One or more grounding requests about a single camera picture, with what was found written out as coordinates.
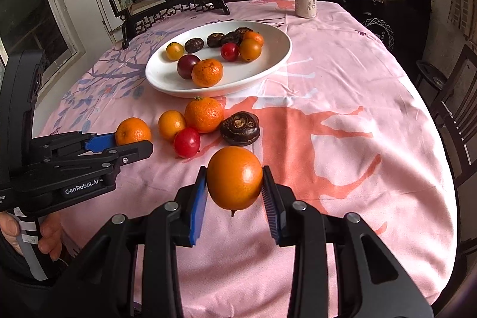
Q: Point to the person's left hand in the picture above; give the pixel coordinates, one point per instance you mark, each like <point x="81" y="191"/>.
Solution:
<point x="50" y="236"/>

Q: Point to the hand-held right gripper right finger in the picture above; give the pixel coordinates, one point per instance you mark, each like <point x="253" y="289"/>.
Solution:
<point x="271" y="208"/>

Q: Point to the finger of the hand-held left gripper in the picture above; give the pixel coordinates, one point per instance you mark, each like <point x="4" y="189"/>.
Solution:
<point x="98" y="143"/>
<point x="130" y="152"/>

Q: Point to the black case with mandala print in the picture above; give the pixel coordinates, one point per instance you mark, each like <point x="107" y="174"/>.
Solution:
<point x="357" y="1"/>

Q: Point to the pink printed tablecloth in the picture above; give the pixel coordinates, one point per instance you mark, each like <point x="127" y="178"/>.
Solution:
<point x="335" y="87"/>

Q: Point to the white oval plate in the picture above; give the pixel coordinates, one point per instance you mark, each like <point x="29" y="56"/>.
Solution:
<point x="238" y="76"/>

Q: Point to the dark brown water chestnut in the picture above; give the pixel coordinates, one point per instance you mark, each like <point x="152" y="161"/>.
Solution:
<point x="194" y="45"/>
<point x="231" y="38"/>
<point x="240" y="128"/>
<point x="243" y="30"/>
<point x="215" y="39"/>

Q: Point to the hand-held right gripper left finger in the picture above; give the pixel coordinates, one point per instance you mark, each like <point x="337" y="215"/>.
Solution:
<point x="197" y="204"/>

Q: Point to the dark wooden slatted chair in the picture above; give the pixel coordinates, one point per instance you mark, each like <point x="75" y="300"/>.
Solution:
<point x="460" y="117"/>

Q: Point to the mandarin orange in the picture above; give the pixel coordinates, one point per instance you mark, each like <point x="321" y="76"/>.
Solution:
<point x="207" y="73"/>
<point x="250" y="50"/>
<point x="234" y="178"/>
<point x="204" y="114"/>
<point x="255" y="37"/>
<point x="133" y="130"/>
<point x="171" y="124"/>
<point x="174" y="51"/>

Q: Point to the round dark stool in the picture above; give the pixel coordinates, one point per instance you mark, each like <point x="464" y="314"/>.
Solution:
<point x="432" y="74"/>

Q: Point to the dark red plum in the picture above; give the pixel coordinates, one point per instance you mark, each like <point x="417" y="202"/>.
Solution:
<point x="185" y="65"/>

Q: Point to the beige drink can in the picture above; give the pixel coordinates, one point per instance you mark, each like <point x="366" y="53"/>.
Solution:
<point x="305" y="3"/>

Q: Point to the red cherry tomato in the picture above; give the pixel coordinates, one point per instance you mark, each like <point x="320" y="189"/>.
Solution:
<point x="229" y="51"/>
<point x="186" y="142"/>

